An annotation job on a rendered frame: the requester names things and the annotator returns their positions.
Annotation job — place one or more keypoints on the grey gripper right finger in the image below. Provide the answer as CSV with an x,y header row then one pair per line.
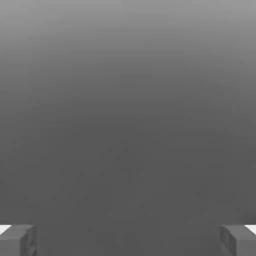
x,y
240,241

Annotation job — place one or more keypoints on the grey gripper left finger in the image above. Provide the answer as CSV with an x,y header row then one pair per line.
x,y
16,241

